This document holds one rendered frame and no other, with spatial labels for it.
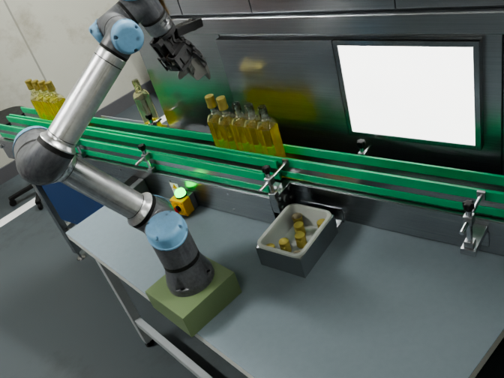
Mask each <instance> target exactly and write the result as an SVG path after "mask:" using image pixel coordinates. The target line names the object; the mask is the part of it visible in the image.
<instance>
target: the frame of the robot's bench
mask: <svg viewBox="0 0 504 378"><path fill-rule="evenodd" d="M96 262H97V264H98V265H99V267H100V269H101V271H102V272H103V274H104V276H105V277H106V279H107V281H108V282H109V285H110V286H111V287H112V290H113V291H114V293H115V294H116V296H117V298H118V300H119V301H120V303H121V305H122V307H123V308H124V310H125V312H126V313H127V315H128V316H129V318H130V321H131V322H132V323H133V325H134V327H135V329H136V330H137V332H138V334H139V336H140V337H141V338H142V340H143V341H144V342H145V345H146V346H147V347H151V346H152V345H153V344H154V342H157V343H158V344H159V345H160V346H161V347H163V348H164V349H165V350H166V351H167V352H168V353H169V354H170V355H171V356H173V357H174V358H175V359H176V360H178V361H179V362H180V363H181V364H182V365H184V366H185V367H186V368H187V369H188V370H189V371H190V372H191V373H192V374H194V375H195V376H196V377H197V378H213V377H212V376H210V375H209V374H208V373H206V372H205V371H204V370H203V369H202V368H201V367H200V366H199V365H197V364H196V363H195V362H194V361H192V360H191V359H190V358H188V357H187V356H186V355H185V354H184V353H183V352H182V351H180V350H179V349H178V348H177V347H175V346H174V345H173V344H172V343H170V342H169V341H168V340H167V339H166V338H165V337H164V336H162V335H161V334H160V333H159V332H157V331H156V330H155V329H154V328H152V327H151V326H150V325H149V324H148V323H147V322H145V321H144V320H143V319H142V318H141V316H140V315H139V313H138V311H137V309H136V308H135V306H134V304H133V302H132V301H131V299H130V297H129V295H128V293H127V292H126V290H125V288H124V287H123V285H122V282H121V281H120V280H119V277H118V276H116V275H115V274H113V273H112V272H111V271H110V270H109V269H108V268H106V267H105V266H104V265H102V264H101V263H99V262H98V261H97V260H96Z"/></svg>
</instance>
